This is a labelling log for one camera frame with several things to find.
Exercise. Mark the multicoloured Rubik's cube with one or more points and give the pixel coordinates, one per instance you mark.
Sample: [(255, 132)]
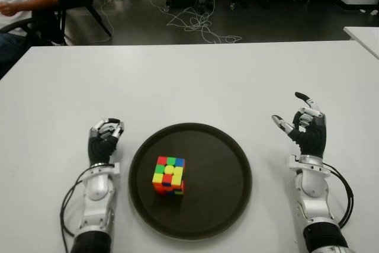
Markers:
[(168, 176)]

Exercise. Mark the right white wrist camera bracket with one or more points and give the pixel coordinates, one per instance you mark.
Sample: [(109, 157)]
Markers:
[(293, 162)]

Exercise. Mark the small white floor scrap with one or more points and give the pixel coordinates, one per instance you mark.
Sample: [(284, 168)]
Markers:
[(374, 12)]

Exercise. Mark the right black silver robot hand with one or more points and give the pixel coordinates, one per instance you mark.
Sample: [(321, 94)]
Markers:
[(312, 140)]

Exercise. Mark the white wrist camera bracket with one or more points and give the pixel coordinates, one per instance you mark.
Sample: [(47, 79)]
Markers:
[(117, 169), (293, 162)]

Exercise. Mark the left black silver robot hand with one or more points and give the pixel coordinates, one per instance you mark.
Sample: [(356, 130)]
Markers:
[(99, 149)]

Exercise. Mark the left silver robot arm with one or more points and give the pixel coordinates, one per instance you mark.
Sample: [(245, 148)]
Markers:
[(96, 193)]

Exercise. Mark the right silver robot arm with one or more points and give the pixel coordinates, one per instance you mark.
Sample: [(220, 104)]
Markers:
[(314, 193)]

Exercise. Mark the round dark brown plate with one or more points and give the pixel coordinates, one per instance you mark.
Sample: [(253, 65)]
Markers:
[(213, 182)]

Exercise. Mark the white side table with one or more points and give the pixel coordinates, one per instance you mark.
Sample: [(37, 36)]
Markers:
[(365, 39)]

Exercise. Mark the black office chair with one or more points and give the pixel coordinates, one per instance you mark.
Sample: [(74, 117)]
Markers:
[(44, 30)]

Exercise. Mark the left white wrist camera bracket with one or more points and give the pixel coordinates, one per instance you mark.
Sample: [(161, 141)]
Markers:
[(117, 169)]

